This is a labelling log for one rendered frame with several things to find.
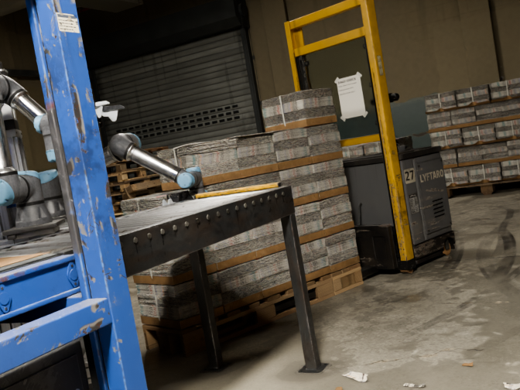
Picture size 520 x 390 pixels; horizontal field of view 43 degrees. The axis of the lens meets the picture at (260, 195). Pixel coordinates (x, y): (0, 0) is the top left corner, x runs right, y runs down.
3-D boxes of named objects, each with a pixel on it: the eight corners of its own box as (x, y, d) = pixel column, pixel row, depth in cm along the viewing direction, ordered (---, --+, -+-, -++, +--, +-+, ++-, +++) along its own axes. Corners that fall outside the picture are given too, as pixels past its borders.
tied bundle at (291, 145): (237, 176, 412) (230, 140, 411) (270, 170, 432) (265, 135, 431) (279, 171, 384) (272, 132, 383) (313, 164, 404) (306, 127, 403)
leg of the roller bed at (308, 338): (309, 365, 289) (284, 213, 284) (322, 365, 286) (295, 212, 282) (304, 371, 284) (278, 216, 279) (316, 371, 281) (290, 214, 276)
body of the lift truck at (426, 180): (340, 268, 495) (322, 162, 490) (383, 251, 531) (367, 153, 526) (417, 269, 443) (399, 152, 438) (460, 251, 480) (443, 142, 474)
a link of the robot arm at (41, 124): (46, 136, 265) (42, 114, 265) (70, 131, 262) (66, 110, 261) (34, 136, 258) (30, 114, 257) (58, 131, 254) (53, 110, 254)
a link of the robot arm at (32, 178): (49, 198, 286) (44, 167, 285) (31, 202, 273) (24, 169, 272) (27, 202, 290) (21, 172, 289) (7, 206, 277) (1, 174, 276)
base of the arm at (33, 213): (12, 229, 274) (8, 206, 274) (20, 226, 289) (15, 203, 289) (49, 222, 276) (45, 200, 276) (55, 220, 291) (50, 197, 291)
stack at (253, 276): (145, 349, 361) (117, 200, 355) (292, 292, 438) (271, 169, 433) (186, 357, 332) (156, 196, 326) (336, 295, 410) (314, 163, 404)
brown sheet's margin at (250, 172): (201, 183, 393) (200, 176, 393) (237, 176, 412) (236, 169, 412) (241, 177, 365) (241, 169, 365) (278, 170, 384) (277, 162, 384)
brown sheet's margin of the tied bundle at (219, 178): (183, 188, 357) (183, 180, 357) (224, 179, 376) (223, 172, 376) (201, 186, 345) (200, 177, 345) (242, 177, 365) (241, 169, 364)
